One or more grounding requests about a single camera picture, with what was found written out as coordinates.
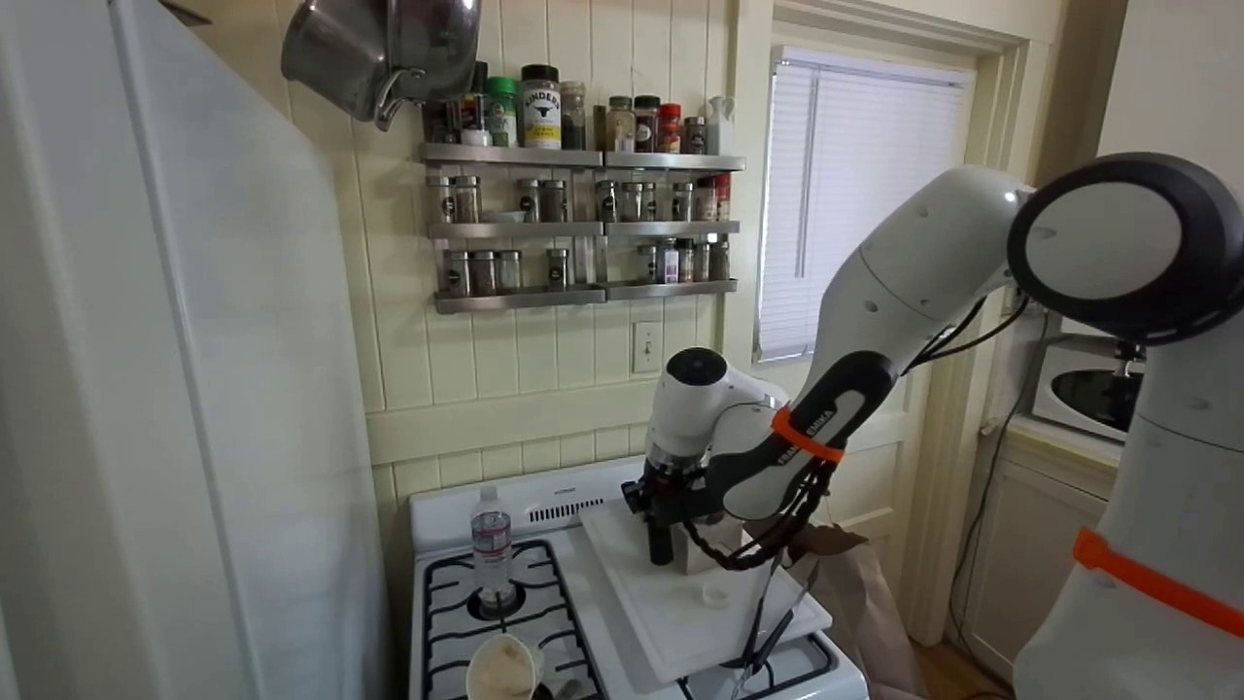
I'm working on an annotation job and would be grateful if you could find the metal spice rack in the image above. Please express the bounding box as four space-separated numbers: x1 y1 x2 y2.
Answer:
417 136 747 320

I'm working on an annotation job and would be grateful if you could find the clear plastic water bottle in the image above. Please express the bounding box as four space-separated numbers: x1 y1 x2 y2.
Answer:
465 484 517 606

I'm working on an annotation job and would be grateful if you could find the red spice jar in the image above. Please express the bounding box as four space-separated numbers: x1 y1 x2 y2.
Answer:
653 101 688 161

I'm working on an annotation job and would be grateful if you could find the brown paper bag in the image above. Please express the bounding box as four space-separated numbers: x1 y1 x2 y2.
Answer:
786 520 927 700

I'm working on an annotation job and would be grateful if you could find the white gas stove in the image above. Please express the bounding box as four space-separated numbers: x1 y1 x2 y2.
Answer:
405 450 874 700

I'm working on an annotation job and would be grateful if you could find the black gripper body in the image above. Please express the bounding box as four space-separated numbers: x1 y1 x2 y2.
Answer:
618 459 714 527

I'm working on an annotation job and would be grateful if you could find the large white label spice jar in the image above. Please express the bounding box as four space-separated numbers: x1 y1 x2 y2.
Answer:
511 64 567 154

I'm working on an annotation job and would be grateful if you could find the green lid spice jar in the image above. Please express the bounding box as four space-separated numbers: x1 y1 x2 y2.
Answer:
483 74 523 151

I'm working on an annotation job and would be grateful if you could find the white wall switch plate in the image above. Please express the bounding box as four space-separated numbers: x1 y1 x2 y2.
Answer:
624 314 667 376

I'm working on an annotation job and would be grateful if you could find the white refrigerator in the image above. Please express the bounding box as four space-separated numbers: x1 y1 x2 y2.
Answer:
0 0 396 700

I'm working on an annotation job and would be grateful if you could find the white window blind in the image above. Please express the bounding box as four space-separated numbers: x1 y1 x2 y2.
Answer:
752 48 977 364

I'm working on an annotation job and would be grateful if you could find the dark spice jar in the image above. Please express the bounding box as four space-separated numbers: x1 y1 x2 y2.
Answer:
453 84 493 151

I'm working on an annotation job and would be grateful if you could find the white board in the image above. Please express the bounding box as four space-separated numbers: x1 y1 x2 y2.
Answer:
576 494 834 690

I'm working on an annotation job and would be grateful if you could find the hanging steel pan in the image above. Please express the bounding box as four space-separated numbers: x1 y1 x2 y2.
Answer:
276 0 484 136

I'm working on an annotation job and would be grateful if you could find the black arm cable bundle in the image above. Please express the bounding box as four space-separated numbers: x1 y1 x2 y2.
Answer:
680 289 1034 576

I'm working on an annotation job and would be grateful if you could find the white microwave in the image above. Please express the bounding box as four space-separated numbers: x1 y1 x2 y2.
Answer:
1026 320 1155 447

